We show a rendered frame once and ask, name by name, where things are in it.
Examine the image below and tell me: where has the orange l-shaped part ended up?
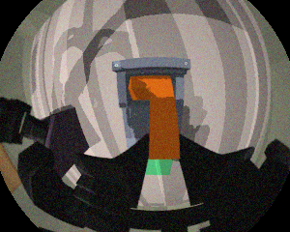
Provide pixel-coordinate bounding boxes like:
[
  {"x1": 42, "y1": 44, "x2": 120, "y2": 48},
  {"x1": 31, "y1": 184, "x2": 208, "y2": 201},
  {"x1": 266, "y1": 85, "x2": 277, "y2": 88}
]
[{"x1": 129, "y1": 74, "x2": 180, "y2": 160}]

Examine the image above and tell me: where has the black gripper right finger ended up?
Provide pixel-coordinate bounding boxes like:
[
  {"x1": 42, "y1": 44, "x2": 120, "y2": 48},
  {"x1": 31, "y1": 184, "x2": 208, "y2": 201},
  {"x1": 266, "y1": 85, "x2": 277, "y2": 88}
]
[{"x1": 179, "y1": 134, "x2": 256, "y2": 206}]

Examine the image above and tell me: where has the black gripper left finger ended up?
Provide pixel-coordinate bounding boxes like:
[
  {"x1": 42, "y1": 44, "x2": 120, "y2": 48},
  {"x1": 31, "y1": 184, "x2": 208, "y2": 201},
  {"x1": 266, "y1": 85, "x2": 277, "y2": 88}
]
[{"x1": 72, "y1": 134, "x2": 150, "y2": 209}]

